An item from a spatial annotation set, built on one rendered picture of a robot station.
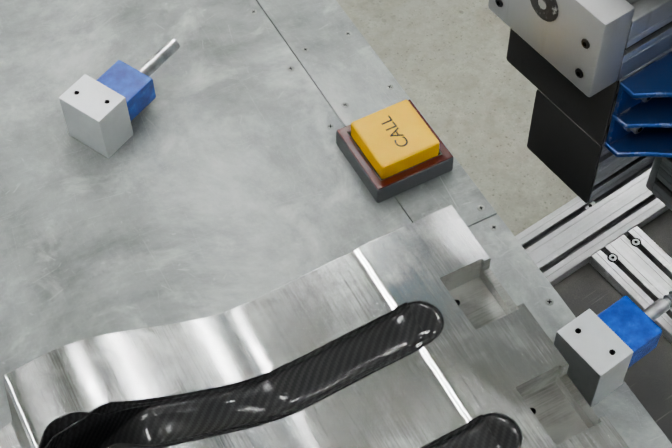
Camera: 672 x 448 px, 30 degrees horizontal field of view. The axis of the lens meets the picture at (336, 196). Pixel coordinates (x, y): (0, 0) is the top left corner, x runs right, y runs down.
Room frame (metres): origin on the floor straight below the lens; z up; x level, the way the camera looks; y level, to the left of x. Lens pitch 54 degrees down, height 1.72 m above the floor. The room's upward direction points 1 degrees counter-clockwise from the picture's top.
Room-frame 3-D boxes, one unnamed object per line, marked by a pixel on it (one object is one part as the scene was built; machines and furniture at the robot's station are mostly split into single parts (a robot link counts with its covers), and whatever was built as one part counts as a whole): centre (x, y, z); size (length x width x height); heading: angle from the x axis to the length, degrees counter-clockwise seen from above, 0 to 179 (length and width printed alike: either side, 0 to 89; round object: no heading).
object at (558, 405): (0.42, -0.16, 0.87); 0.05 x 0.05 x 0.04; 27
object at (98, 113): (0.79, 0.19, 0.83); 0.13 x 0.05 x 0.05; 143
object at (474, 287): (0.51, -0.11, 0.87); 0.05 x 0.05 x 0.04; 27
